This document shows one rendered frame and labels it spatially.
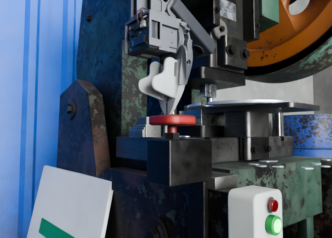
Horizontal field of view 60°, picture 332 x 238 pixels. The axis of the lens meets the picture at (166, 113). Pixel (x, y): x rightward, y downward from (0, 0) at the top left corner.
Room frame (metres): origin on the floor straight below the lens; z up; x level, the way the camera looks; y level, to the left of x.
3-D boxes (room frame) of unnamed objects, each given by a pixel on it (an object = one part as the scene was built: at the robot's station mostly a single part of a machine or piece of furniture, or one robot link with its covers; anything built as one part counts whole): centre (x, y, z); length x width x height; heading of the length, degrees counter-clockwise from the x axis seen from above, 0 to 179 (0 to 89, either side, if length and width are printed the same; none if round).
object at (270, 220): (0.44, -0.16, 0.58); 0.03 x 0.01 x 0.03; 129
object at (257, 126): (0.73, -0.23, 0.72); 0.25 x 0.14 x 0.14; 39
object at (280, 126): (0.87, -0.34, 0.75); 0.03 x 0.03 x 0.10; 39
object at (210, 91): (0.86, -0.13, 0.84); 0.05 x 0.03 x 0.04; 129
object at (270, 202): (0.44, -0.16, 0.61); 0.02 x 0.01 x 0.02; 129
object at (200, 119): (0.86, -0.13, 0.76); 0.15 x 0.09 x 0.05; 129
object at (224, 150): (0.86, -0.12, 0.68); 0.45 x 0.30 x 0.06; 129
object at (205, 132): (0.87, -0.12, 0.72); 0.20 x 0.16 x 0.03; 129
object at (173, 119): (0.48, -0.01, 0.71); 0.07 x 0.06 x 0.08; 39
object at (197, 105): (0.76, -0.20, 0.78); 0.29 x 0.29 x 0.01
